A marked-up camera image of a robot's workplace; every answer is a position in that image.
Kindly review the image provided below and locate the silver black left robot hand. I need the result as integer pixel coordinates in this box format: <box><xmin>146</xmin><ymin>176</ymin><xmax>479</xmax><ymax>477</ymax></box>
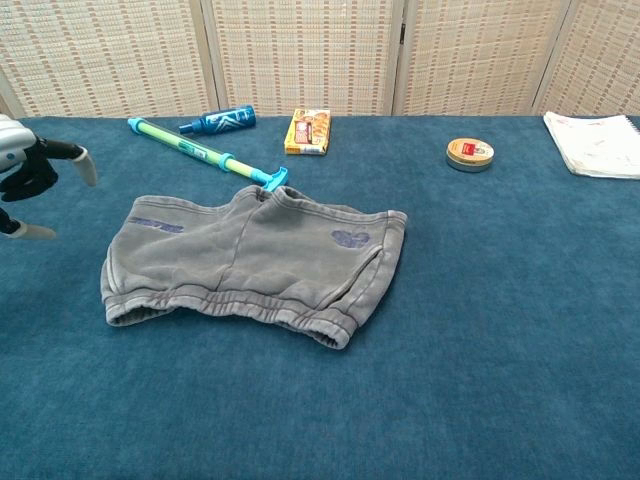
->
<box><xmin>0</xmin><ymin>113</ymin><xmax>99</xmax><ymax>240</ymax></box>

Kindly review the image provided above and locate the grey cloth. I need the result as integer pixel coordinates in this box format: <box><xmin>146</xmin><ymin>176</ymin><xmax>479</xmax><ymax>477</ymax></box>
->
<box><xmin>99</xmin><ymin>184</ymin><xmax>409</xmax><ymax>351</ymax></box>

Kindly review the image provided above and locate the green blue water pump toy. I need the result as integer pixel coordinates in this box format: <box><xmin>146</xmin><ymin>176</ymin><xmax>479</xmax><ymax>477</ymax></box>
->
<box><xmin>127</xmin><ymin>117</ymin><xmax>290</xmax><ymax>193</ymax></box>

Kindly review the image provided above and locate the blue spray bottle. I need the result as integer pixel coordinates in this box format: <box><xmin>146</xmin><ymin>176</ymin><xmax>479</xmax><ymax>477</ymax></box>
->
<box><xmin>178</xmin><ymin>104</ymin><xmax>257</xmax><ymax>137</ymax></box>

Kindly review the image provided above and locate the yellow food box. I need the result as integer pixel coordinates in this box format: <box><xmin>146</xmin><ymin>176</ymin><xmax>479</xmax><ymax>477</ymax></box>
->
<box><xmin>283</xmin><ymin>108</ymin><xmax>333</xmax><ymax>156</ymax></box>

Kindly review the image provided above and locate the woven folding screen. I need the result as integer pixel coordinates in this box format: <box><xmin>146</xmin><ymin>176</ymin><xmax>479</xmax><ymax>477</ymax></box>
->
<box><xmin>0</xmin><ymin>0</ymin><xmax>640</xmax><ymax>120</ymax></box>

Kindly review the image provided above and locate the round gold tin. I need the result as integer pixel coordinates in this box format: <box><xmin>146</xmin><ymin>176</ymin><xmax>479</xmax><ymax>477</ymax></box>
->
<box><xmin>445</xmin><ymin>137</ymin><xmax>496</xmax><ymax>174</ymax></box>

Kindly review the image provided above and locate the white spiral notebook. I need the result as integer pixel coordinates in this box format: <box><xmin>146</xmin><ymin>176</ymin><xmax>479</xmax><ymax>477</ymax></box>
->
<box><xmin>542</xmin><ymin>110</ymin><xmax>640</xmax><ymax>180</ymax></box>

